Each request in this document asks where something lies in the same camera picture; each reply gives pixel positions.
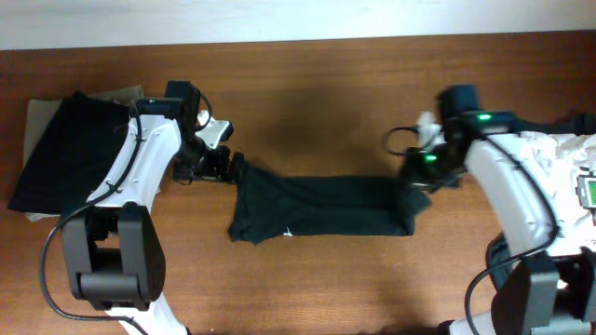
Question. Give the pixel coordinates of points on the folded black garment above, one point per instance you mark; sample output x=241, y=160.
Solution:
x=74, y=154

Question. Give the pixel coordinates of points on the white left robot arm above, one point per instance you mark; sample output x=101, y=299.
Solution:
x=113, y=257

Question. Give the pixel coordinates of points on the folded beige garment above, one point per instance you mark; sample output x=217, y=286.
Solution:
x=40, y=112

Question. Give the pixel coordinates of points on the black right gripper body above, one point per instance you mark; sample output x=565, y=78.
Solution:
x=438, y=170

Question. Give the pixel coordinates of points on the dark green t-shirt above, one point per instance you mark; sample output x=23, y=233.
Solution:
x=269, y=205

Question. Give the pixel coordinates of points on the dark garment under pile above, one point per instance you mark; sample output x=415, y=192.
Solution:
x=574, y=123

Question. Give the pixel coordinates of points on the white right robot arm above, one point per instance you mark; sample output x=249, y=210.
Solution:
x=535, y=292

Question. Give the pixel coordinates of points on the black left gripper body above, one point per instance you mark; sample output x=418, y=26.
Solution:
x=197, y=159

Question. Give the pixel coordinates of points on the white crumpled garment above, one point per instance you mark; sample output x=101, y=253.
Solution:
x=555, y=161

